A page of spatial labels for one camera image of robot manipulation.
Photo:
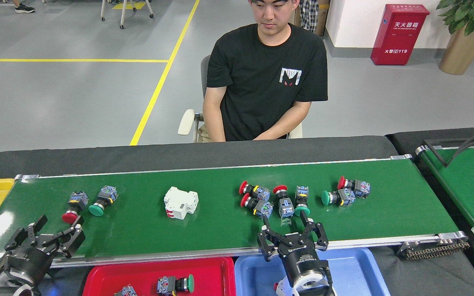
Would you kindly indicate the red plastic tray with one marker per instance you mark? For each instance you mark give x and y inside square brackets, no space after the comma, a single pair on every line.
[109,275]

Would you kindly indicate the walking person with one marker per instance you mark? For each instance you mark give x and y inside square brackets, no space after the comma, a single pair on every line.
[24,8]

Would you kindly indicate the white circuit breaker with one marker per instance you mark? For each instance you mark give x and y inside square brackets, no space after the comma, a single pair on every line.
[180,202]

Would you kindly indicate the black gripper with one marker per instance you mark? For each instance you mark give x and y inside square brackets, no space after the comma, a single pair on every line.
[25,263]
[300,261]

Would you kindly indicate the background person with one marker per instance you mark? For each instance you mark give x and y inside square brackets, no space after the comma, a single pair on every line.
[310,16]

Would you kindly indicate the red fire extinguisher box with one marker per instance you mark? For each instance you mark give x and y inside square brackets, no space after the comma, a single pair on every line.
[399,39]

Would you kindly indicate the long green conveyor belt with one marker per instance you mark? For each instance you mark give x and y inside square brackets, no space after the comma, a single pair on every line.
[385,213]

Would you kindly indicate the grey office chair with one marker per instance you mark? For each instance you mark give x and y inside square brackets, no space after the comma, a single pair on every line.
[205,74]

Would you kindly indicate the blue plastic tray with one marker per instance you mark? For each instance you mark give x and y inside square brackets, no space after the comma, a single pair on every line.
[360,275]

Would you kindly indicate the person's right forearm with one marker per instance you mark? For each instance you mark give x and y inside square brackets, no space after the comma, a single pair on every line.
[214,129]

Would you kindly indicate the person's left forearm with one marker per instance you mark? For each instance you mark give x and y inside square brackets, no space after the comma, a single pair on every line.
[286,123]

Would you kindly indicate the potted plant gold pot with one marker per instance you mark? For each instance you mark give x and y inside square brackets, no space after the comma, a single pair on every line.
[461,53]

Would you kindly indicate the white wheeled stand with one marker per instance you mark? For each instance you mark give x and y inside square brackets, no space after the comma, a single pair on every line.
[123,15]

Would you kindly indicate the brown cardboard box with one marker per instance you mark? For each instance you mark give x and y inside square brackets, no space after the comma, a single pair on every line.
[322,18]

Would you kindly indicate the red cap push button switch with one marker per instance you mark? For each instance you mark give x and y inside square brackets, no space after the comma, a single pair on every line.
[360,188]
[286,207]
[78,200]
[263,209]
[261,193]

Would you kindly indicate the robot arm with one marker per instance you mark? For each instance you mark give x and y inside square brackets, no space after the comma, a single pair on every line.
[10,287]
[307,290]

